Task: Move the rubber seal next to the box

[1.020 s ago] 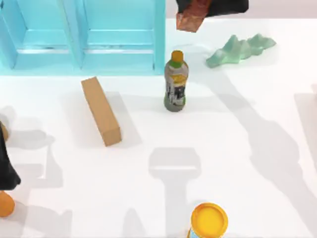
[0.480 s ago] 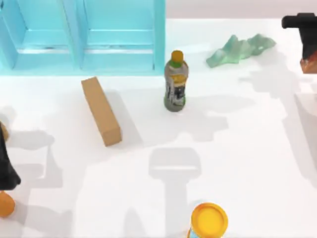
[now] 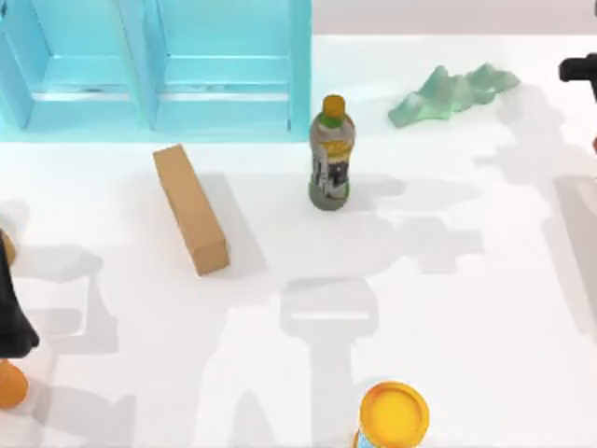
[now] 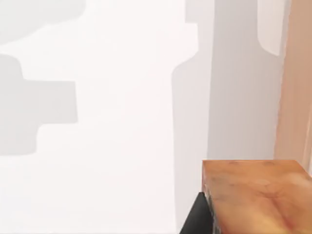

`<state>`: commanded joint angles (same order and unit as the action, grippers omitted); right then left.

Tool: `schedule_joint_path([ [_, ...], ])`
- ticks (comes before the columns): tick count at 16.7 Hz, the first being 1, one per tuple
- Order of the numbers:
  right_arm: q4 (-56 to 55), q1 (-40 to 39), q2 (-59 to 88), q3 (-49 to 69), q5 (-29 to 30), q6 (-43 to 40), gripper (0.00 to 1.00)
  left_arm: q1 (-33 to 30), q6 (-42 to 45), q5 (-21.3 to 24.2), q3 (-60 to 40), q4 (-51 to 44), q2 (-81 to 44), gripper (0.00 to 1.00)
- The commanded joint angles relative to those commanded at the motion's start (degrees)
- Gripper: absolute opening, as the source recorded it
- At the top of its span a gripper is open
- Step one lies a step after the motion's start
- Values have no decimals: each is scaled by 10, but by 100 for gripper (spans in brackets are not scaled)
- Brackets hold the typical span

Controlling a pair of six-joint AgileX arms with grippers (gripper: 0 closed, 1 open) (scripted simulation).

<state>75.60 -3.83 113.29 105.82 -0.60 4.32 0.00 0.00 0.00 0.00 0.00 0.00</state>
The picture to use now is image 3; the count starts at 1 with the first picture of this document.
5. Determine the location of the grey bottle with yellow cap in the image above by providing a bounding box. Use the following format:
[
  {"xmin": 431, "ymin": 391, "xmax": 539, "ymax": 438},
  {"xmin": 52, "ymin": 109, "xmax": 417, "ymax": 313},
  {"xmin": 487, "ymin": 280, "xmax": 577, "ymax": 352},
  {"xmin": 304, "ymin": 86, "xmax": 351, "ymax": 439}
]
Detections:
[{"xmin": 307, "ymin": 94, "xmax": 353, "ymax": 212}]

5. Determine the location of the light blue rack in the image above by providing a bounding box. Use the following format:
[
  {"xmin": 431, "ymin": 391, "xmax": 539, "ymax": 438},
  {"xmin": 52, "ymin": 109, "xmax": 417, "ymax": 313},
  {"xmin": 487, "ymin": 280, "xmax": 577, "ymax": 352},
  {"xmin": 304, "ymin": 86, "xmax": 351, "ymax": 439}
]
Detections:
[{"xmin": 0, "ymin": 0, "xmax": 314, "ymax": 143}]

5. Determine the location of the yellow lidded can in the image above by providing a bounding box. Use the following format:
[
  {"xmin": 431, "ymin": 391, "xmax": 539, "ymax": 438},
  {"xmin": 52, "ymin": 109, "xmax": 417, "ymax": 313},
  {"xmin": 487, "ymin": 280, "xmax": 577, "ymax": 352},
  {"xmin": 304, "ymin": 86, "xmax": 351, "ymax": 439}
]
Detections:
[{"xmin": 350, "ymin": 380, "xmax": 431, "ymax": 448}]

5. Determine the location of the green crumpled mountain model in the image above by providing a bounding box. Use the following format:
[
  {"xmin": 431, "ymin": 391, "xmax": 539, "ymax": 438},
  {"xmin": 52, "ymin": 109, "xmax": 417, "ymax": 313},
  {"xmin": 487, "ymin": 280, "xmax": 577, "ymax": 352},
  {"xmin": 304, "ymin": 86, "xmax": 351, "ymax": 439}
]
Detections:
[{"xmin": 387, "ymin": 63, "xmax": 521, "ymax": 129}]

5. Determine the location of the brown cardboard box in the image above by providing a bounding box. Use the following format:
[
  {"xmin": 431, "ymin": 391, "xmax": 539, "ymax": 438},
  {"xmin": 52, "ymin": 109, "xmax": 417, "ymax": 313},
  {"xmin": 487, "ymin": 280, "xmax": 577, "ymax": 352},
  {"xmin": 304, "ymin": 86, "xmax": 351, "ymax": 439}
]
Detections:
[{"xmin": 152, "ymin": 144, "xmax": 231, "ymax": 277}]

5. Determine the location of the black and orange figure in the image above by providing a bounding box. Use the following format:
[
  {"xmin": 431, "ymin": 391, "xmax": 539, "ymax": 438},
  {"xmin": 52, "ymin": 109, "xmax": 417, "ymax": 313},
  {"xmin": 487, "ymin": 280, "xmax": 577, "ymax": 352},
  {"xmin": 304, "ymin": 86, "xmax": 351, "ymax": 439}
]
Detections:
[{"xmin": 0, "ymin": 228, "xmax": 41, "ymax": 411}]

